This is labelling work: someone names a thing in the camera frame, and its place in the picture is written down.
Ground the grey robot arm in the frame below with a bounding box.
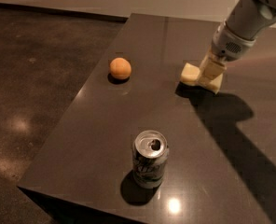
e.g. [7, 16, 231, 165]
[197, 0, 276, 83]

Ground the orange fruit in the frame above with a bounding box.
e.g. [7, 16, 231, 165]
[109, 58, 131, 80]

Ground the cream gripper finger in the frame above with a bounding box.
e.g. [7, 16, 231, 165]
[199, 54, 226, 81]

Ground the silver soda can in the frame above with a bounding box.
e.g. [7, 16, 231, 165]
[132, 130, 169, 189]

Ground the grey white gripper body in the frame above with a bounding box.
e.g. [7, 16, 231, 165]
[210, 21, 255, 62]

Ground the yellow sponge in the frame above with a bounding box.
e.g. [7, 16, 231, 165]
[180, 63, 223, 93]

